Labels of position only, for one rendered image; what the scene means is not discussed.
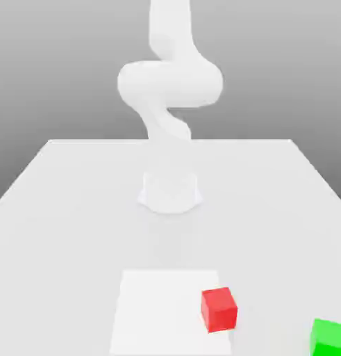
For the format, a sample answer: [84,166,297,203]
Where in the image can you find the small red cube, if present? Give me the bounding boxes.
[200,286,239,334]

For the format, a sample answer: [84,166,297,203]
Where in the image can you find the small green cube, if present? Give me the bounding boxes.
[309,318,341,356]

